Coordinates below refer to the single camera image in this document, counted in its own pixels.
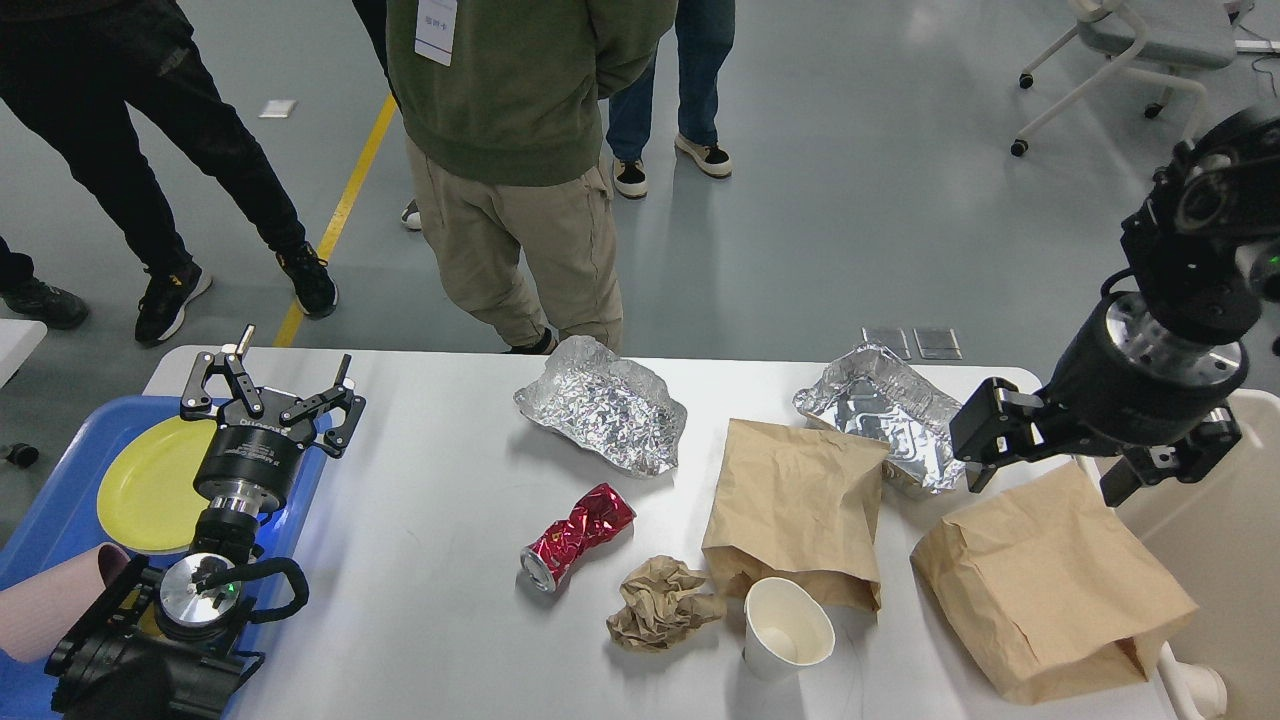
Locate grey office chair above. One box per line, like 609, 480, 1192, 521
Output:
1010, 1, 1236, 158

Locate white paper cup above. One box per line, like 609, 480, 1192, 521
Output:
742, 577, 835, 682

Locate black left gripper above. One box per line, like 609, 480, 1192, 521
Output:
179, 325, 366, 512

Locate foil tray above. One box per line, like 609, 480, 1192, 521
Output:
515, 336, 687, 477
794, 343, 966, 497

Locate person dark trousers black sneakers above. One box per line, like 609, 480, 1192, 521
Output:
351, 0, 422, 232

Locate white side table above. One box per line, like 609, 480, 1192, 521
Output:
0, 318, 49, 387

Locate person blue jeans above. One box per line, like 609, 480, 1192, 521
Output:
605, 1, 736, 199

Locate large brown paper bag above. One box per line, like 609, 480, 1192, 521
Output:
701, 419, 890, 612

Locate yellow plastic plate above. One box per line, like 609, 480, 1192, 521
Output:
97, 418, 218, 555

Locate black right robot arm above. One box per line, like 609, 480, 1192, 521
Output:
950, 104, 1279, 507

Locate crushed red can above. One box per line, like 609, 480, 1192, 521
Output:
520, 483, 636, 593

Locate person black trousers black shoes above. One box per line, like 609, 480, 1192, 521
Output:
1, 1, 338, 346

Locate crumpled brown paper ball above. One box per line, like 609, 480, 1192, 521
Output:
605, 555, 726, 653

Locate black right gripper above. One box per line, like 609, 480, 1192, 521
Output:
950, 291, 1249, 509

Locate person green sweater khaki trousers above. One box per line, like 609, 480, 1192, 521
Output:
387, 1, 676, 354

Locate pink mug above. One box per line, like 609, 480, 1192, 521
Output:
1, 543, 129, 664

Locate person dark shoes far left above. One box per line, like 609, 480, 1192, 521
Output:
1, 237, 90, 331

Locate beige plastic bin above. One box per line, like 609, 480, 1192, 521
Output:
1117, 389, 1279, 719

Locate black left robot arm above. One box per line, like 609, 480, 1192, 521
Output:
45, 325, 366, 719

